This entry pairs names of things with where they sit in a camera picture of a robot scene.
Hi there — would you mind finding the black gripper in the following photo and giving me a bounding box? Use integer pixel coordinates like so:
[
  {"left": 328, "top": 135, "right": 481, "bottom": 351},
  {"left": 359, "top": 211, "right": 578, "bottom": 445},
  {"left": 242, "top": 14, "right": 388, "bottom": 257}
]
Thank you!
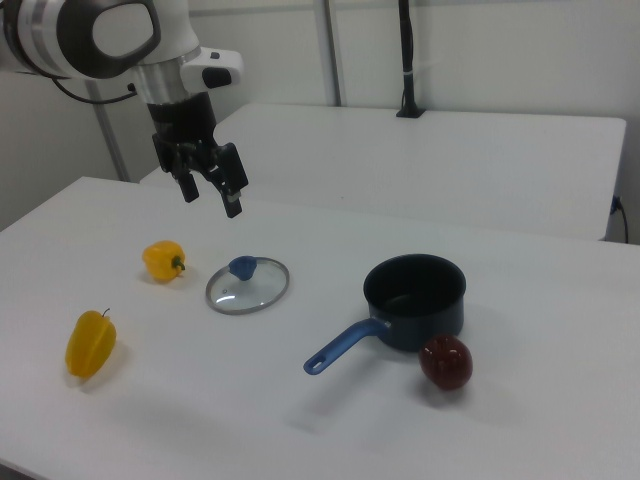
[{"left": 145, "top": 91, "right": 250, "bottom": 220}]

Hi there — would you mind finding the long yellow pepper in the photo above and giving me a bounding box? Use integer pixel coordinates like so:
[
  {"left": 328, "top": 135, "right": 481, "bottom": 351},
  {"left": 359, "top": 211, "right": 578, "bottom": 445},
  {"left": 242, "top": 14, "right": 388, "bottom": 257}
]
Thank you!
[{"left": 64, "top": 307, "right": 118, "bottom": 379}]

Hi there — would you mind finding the grey metal partition post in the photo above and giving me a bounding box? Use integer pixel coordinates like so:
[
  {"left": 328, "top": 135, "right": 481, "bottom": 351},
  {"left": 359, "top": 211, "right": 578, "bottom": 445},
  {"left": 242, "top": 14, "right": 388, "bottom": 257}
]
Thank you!
[
  {"left": 85, "top": 78, "right": 132, "bottom": 182},
  {"left": 322, "top": 0, "right": 345, "bottom": 107}
]

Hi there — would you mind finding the black cable with blue plug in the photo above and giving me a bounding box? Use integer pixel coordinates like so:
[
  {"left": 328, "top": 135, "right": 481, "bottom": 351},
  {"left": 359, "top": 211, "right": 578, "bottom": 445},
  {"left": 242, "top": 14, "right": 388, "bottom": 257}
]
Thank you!
[{"left": 610, "top": 194, "right": 630, "bottom": 244}]

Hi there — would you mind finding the white side table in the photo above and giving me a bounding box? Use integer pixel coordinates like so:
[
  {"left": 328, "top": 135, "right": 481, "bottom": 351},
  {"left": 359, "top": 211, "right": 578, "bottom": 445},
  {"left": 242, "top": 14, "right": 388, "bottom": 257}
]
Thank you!
[{"left": 138, "top": 103, "right": 628, "bottom": 243}]

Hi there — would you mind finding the round yellow bell pepper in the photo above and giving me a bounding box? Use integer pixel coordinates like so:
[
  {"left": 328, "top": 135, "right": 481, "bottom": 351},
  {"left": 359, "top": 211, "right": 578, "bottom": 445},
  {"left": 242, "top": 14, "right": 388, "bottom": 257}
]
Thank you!
[{"left": 142, "top": 240, "right": 187, "bottom": 284}]

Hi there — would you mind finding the black camera pole with base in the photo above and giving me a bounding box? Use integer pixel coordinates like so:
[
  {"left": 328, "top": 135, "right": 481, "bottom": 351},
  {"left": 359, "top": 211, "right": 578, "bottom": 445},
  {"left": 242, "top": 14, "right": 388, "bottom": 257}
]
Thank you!
[{"left": 395, "top": 0, "right": 427, "bottom": 119}]

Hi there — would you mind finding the glass lid with blue knob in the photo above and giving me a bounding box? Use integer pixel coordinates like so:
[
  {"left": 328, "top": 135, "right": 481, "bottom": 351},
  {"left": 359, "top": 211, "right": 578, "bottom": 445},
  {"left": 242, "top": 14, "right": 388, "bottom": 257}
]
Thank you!
[{"left": 204, "top": 255, "right": 292, "bottom": 316}]

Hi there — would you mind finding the dark blue saucepan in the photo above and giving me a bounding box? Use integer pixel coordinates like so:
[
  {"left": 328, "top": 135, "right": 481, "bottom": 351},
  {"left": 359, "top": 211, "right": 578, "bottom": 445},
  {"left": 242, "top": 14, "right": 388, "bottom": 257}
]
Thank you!
[{"left": 303, "top": 253, "right": 468, "bottom": 376}]

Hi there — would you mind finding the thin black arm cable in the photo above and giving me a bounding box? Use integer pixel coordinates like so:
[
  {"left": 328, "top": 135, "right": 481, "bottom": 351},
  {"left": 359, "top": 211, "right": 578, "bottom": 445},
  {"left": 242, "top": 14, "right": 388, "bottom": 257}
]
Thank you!
[{"left": 48, "top": 77, "right": 138, "bottom": 105}]

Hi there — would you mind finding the dark red apple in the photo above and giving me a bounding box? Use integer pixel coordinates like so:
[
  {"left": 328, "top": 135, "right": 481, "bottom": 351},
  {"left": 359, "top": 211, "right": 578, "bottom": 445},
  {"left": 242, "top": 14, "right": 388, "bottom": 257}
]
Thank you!
[{"left": 418, "top": 334, "right": 474, "bottom": 392}]

